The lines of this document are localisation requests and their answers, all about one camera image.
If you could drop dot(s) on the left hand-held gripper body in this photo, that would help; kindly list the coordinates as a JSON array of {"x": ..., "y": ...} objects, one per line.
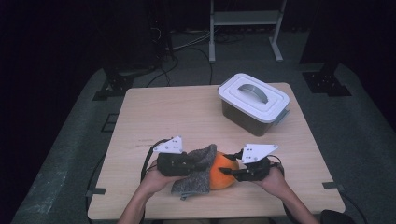
[{"x": 174, "y": 165}]

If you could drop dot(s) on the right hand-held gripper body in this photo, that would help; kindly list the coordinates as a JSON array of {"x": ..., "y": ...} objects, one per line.
[{"x": 258, "y": 170}]

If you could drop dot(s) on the orange plush toy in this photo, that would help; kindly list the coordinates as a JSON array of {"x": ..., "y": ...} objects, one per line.
[{"x": 221, "y": 180}]

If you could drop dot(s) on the grey knitted cloth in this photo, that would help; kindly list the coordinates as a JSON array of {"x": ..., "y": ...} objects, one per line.
[{"x": 193, "y": 183}]

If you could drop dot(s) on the dark clear storage box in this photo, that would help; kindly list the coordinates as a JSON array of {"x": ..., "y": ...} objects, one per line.
[{"x": 246, "y": 121}]

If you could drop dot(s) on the person's right hand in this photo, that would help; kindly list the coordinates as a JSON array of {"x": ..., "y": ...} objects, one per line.
[{"x": 275, "y": 183}]

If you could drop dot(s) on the person's left hand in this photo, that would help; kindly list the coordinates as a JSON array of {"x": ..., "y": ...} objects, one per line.
[{"x": 154, "y": 183}]

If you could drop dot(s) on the black tape strip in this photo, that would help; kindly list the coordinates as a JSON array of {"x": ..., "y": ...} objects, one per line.
[
  {"x": 96, "y": 192},
  {"x": 332, "y": 185}
]

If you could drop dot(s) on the black tape square outline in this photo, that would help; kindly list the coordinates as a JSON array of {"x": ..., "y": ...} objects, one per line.
[{"x": 109, "y": 123}]

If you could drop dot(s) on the black rounded object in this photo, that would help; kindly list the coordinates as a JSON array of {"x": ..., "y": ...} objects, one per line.
[{"x": 337, "y": 217}]

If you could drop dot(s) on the black stand base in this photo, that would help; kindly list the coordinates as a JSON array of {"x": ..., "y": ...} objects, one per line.
[
  {"x": 116, "y": 84},
  {"x": 323, "y": 82}
]

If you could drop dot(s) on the white metal stand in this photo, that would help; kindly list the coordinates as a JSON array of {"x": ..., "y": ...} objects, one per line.
[{"x": 246, "y": 17}]

